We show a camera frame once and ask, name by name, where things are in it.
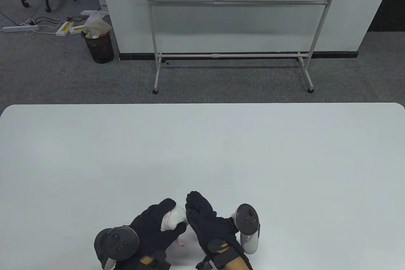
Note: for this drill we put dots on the black mesh trash bin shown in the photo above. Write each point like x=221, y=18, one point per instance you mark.
x=99, y=48

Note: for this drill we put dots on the person's right forearm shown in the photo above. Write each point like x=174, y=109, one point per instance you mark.
x=234, y=264

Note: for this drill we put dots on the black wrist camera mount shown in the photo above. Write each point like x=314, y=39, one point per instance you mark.
x=218, y=248
x=159, y=259

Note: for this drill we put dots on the white power strip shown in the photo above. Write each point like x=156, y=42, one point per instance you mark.
x=19, y=28

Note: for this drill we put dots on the white handheld controller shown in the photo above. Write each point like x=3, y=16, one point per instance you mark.
x=248, y=222
x=115, y=243

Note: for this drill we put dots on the person's right hand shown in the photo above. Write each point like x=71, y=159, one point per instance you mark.
x=205, y=222

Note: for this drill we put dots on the yellow white adapter box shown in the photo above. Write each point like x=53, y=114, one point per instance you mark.
x=77, y=29
x=64, y=28

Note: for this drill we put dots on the person's left forearm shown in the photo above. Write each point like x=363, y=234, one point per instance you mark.
x=145, y=261

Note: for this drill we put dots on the white pink-edged dish cloth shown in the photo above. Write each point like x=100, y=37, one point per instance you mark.
x=174, y=217

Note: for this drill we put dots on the translucent plastic trash bag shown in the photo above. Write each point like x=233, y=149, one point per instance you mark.
x=96, y=24

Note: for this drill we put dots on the person's left hand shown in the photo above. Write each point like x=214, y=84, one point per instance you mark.
x=148, y=229

